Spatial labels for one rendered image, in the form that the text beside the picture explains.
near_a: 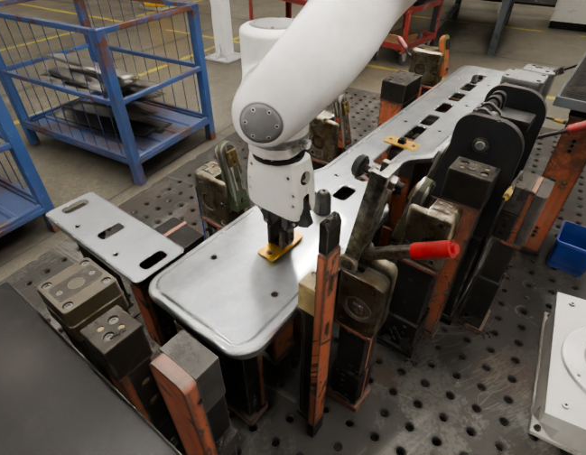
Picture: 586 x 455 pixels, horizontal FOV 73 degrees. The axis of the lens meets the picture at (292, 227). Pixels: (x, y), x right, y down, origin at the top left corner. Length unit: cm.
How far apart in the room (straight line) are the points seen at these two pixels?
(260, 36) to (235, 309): 36
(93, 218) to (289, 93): 52
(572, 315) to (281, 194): 70
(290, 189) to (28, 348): 39
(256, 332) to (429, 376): 46
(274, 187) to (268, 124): 16
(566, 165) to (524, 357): 46
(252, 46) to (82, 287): 37
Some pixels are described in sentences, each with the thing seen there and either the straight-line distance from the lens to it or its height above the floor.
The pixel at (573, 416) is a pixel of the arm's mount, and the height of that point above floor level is 78.
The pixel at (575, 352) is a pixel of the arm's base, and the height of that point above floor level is 79.
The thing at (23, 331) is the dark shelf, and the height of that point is 103.
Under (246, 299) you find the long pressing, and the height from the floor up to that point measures 100.
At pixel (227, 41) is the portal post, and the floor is 20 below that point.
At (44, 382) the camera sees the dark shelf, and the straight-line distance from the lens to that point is 56.
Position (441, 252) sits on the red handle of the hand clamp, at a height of 114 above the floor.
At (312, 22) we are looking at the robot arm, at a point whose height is 137.
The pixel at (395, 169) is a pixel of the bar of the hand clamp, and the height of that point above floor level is 121.
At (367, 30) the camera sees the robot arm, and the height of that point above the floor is 136.
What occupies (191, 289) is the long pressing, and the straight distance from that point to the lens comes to 62.
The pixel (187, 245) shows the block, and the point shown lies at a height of 98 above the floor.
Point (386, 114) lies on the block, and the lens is 135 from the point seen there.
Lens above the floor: 145
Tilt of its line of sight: 40 degrees down
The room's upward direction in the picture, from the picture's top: straight up
